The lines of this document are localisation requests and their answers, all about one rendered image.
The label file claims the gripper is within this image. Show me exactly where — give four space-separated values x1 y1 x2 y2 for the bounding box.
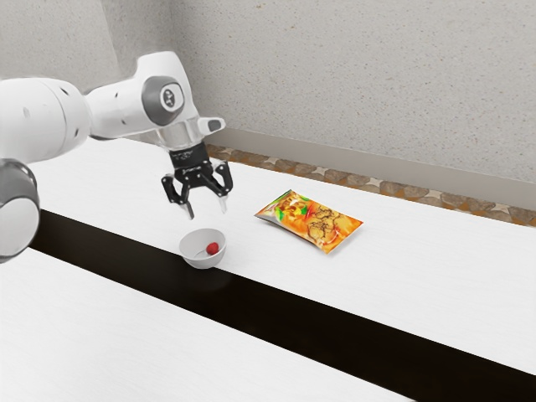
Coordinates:
161 142 235 221

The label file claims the white bowl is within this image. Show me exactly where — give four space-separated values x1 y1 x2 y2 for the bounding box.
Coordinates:
178 227 228 270

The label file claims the orange snack bag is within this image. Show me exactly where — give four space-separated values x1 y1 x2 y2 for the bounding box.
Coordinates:
254 188 364 255

